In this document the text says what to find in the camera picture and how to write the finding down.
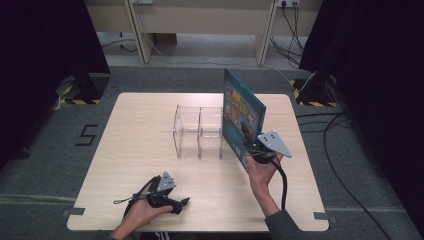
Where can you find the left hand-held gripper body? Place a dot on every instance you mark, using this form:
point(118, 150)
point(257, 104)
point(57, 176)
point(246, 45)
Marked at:
point(160, 196)

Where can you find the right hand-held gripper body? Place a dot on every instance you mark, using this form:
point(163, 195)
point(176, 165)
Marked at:
point(270, 143)

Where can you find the blue picture book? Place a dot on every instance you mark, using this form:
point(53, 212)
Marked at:
point(240, 110)

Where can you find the clear acrylic book rack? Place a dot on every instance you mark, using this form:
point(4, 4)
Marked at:
point(200, 133)

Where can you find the person's left hand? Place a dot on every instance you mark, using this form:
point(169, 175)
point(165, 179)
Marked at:
point(143, 213)

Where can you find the person's right hand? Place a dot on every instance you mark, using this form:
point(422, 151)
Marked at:
point(261, 176)

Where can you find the black stand base striped tape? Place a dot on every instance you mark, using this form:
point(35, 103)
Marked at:
point(85, 88)
point(315, 95)

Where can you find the black curtain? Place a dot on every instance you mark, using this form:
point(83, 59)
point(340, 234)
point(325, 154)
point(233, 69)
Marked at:
point(40, 66)
point(376, 83)

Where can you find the beige wooden desk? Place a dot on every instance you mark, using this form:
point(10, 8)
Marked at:
point(200, 20)

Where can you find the white wall socket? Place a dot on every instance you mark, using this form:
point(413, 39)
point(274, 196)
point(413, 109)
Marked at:
point(288, 3)
point(142, 1)

